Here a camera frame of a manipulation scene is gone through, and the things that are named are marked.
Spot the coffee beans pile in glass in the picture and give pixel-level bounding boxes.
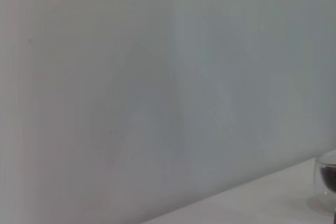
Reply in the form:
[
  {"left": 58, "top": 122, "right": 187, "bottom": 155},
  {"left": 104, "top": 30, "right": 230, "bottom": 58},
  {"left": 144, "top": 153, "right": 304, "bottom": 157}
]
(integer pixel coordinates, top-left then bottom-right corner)
[{"left": 321, "top": 166, "right": 336, "bottom": 192}]

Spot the clear glass cup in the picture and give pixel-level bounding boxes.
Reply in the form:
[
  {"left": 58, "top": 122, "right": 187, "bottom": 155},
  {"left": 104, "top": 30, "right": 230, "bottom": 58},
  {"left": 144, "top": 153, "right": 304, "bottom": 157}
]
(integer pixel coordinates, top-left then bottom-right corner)
[{"left": 313, "top": 152, "right": 336, "bottom": 206}]

